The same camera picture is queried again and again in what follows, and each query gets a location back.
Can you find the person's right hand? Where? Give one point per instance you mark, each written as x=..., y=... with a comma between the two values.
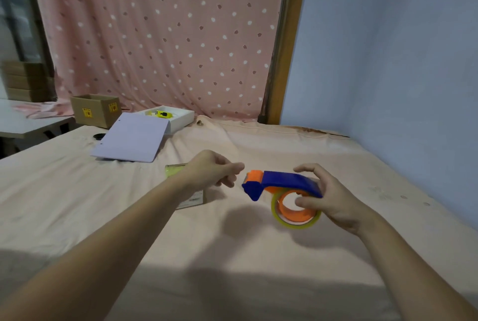
x=338, y=203

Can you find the person's left hand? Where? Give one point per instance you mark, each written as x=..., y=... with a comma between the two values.
x=205, y=171

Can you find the person's right thumb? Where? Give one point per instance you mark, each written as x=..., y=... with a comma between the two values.
x=308, y=202

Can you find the person's left thumb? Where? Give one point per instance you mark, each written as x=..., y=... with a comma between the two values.
x=227, y=182

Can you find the blue orange tape dispenser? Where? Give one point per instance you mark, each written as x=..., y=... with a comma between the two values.
x=283, y=179

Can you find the person's right forearm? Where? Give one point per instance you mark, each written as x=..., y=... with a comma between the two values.
x=410, y=276

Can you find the person's left forearm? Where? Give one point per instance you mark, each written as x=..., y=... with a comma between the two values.
x=97, y=257

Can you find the clear yellowish tape roll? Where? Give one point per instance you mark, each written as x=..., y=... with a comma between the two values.
x=298, y=223

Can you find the green white small packet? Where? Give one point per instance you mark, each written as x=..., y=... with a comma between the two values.
x=192, y=200

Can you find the white open box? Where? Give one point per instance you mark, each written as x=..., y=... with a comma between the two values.
x=181, y=117

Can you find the beige bed sheet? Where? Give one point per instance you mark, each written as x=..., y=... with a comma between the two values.
x=231, y=264

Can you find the yellow item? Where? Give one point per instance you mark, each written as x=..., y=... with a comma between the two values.
x=161, y=114

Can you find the white flat box lid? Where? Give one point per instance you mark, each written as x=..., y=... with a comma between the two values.
x=130, y=137

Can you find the small black round object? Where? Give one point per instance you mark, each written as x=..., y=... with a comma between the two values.
x=99, y=136

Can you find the brown cardboard box yellow stickers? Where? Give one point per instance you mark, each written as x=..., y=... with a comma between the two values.
x=95, y=109

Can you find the pink dotted curtain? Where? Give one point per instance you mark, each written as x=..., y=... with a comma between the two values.
x=160, y=33

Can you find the pink crumpled cloth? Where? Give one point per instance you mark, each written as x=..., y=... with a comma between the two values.
x=44, y=109

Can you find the white side table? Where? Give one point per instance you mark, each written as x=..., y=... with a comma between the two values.
x=22, y=122

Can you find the stack of cardboard boxes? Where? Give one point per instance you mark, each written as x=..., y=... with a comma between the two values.
x=26, y=81

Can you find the wooden door frame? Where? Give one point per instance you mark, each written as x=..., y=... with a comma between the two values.
x=287, y=40

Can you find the dark window frame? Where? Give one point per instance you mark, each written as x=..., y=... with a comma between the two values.
x=22, y=10

